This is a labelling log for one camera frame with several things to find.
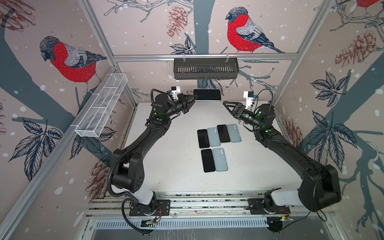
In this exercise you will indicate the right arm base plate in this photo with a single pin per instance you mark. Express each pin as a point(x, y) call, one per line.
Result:
point(266, 207)

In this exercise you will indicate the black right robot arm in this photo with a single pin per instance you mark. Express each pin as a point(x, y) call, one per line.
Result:
point(320, 187)

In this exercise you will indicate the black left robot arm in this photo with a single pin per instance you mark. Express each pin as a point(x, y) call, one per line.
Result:
point(126, 174)

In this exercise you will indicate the bare black phone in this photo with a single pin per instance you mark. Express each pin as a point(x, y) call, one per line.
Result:
point(223, 133)
point(203, 139)

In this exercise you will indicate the white mesh tray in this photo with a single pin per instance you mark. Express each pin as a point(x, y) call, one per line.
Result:
point(99, 112)

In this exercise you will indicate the aluminium mounting rail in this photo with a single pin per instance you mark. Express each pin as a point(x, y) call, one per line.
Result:
point(183, 205)

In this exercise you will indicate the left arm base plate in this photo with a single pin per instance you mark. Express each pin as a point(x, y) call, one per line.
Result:
point(160, 207)

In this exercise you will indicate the black wire basket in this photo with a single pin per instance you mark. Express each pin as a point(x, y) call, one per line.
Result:
point(206, 69)

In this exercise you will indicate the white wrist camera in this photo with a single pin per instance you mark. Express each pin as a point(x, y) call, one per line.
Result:
point(175, 91)
point(250, 99)

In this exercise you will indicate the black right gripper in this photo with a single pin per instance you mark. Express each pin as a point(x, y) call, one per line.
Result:
point(240, 108)

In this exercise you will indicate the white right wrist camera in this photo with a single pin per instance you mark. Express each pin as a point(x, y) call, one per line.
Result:
point(250, 99)

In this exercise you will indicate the light blue case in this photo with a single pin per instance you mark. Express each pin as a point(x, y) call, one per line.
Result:
point(213, 136)

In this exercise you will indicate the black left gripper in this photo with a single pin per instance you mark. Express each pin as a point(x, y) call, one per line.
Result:
point(182, 100)

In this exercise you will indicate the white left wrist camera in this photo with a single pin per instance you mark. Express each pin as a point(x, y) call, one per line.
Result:
point(175, 91)

